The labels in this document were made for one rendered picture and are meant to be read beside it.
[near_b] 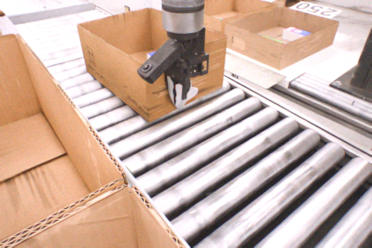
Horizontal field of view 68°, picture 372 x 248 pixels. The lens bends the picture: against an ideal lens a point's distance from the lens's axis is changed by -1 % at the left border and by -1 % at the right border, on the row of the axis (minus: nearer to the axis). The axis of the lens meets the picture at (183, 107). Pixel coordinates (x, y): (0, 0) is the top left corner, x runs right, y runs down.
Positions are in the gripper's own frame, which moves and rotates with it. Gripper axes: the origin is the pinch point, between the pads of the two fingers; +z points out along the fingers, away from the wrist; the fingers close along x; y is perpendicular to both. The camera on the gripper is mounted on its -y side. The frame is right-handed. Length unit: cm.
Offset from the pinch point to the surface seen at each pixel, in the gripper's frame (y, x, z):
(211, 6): 68, 61, 0
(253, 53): 45.7, 13.4, 2.9
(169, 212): -16.9, -20.5, 6.9
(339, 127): 140, 5, 81
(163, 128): -4.3, 0.2, 5.5
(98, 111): -14.4, 18.8, 6.3
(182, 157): -6.7, -11.4, 5.1
